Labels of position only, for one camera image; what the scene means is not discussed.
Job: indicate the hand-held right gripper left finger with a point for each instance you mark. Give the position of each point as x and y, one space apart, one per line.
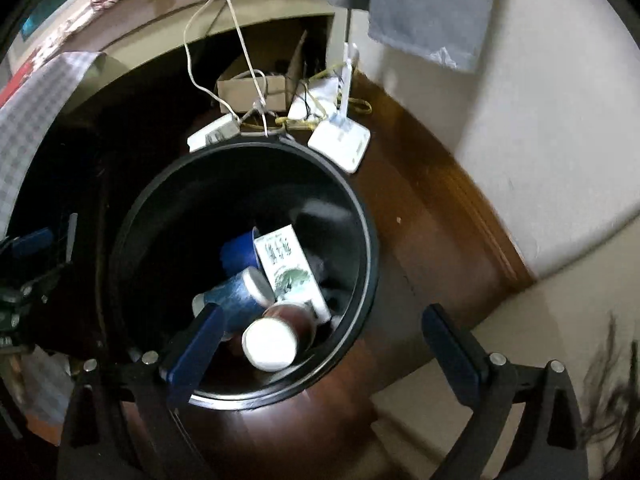
197 345

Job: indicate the brown cardboard box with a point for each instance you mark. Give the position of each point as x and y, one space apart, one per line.
250 92

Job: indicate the cream bed frame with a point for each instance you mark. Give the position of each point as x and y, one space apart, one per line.
280 5

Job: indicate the white power strip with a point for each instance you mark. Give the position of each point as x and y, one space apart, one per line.
212 132

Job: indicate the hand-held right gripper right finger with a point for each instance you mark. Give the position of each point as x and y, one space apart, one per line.
450 355

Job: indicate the white router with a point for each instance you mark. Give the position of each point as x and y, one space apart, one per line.
340 145
317 92

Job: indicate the pink checked tablecloth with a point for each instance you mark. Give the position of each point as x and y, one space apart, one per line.
35 110

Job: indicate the blue patterned paper cup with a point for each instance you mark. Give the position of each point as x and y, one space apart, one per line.
235 292

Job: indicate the red paper cup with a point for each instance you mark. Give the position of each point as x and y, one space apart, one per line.
270 345

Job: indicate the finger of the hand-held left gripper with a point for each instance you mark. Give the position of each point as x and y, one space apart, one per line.
47 282
32 244

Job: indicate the grey curtain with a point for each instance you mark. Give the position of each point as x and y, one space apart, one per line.
425 5

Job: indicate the black trash bin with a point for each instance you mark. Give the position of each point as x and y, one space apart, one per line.
175 200

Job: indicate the plain blue paper cup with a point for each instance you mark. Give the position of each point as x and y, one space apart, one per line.
237 255

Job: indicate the green and white box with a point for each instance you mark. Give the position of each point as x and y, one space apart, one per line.
285 265

